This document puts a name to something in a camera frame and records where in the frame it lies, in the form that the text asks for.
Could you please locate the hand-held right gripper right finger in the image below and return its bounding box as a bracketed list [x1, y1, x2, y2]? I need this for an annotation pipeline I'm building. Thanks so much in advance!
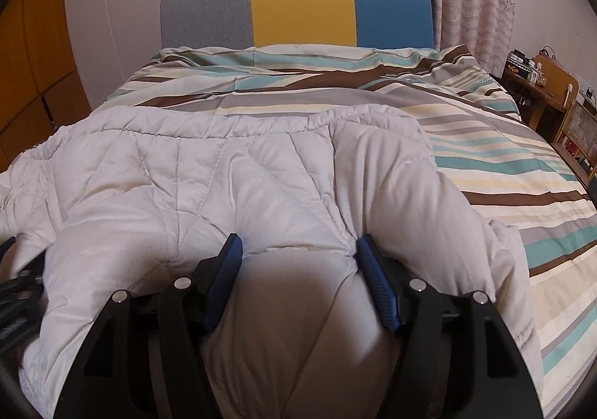
[356, 234, 545, 419]

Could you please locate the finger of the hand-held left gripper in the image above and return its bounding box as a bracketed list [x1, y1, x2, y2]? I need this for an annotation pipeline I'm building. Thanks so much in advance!
[0, 236, 48, 303]

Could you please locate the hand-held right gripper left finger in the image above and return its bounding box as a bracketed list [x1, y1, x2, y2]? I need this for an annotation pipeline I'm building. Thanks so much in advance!
[53, 234, 244, 419]

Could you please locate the light grey quilted jacket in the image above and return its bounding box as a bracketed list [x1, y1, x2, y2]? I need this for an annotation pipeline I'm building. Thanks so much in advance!
[0, 104, 545, 419]

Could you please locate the striped bed blanket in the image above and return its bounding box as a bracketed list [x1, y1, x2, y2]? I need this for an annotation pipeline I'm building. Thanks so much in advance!
[103, 43, 597, 403]

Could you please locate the wooden wardrobe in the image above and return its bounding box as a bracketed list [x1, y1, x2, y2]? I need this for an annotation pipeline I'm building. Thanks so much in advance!
[0, 0, 91, 161]

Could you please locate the wooden desk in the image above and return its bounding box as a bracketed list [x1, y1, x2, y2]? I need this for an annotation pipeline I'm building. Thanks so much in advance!
[500, 67, 567, 133]

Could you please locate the wooden side table with clutter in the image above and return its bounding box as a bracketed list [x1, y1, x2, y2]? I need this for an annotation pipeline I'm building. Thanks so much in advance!
[533, 54, 597, 179]

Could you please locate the black device on desk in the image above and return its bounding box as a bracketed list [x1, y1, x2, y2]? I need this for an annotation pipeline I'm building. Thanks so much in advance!
[507, 50, 538, 77]

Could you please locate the grey yellow blue headboard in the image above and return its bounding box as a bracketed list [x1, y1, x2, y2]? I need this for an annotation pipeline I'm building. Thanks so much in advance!
[160, 0, 437, 50]

